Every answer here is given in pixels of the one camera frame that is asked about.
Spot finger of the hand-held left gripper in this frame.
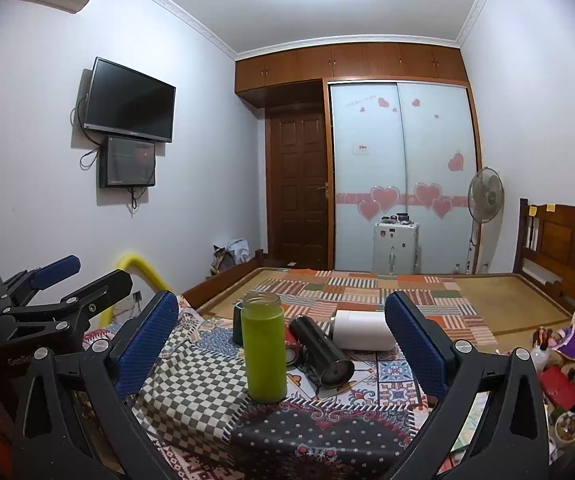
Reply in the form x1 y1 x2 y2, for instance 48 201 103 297
0 254 82 307
6 269 134 332

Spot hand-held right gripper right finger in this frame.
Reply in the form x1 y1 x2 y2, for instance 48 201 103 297
384 291 554 480

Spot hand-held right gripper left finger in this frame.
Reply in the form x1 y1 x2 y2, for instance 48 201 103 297
12 290 184 480

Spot black steel cup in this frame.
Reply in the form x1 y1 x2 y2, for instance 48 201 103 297
288 314 356 390

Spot white cup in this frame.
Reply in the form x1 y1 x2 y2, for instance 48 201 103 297
333 309 399 352

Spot dark green cup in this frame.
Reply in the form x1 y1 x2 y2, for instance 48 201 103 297
232 300 246 346

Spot yellow padded pipe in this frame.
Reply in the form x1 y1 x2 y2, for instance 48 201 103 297
101 252 174 332

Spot green checkered cloth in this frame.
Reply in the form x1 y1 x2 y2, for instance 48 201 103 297
132 324 254 444

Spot patchwork blanket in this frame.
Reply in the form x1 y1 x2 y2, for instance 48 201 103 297
240 268 499 347

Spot small white cabinet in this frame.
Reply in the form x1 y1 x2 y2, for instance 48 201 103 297
372 220 421 276

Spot green sleeved glass bottle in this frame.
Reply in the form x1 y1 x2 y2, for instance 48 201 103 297
240 291 289 405

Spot grey bag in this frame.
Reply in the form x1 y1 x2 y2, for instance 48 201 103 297
210 238 251 277

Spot patterned tablecloth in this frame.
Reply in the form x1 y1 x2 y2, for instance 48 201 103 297
81 294 494 480

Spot red can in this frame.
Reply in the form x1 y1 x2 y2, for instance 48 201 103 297
284 339 305 369

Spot red box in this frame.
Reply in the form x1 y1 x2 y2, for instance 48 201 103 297
539 365 575 412

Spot standing fan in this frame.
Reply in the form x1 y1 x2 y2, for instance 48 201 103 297
466 166 506 276

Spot small round jar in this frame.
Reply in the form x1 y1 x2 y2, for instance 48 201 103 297
554 414 575 447

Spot wooden bed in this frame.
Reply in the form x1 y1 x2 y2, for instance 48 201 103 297
181 197 575 361

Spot heart-sticker sliding wardrobe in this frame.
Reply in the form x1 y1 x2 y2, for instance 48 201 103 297
323 78 483 276

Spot brown wooden door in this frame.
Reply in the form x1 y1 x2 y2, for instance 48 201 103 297
266 109 329 269

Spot wooden overhead cabinets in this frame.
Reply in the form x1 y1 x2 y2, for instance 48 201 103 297
234 42 470 109

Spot small black wall monitor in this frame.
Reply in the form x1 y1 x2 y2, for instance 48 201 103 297
98 135 157 189

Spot black television cable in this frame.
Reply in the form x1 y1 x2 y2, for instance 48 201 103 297
70 67 101 171

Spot wall-mounted black television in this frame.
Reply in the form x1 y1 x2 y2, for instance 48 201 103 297
82 57 177 144

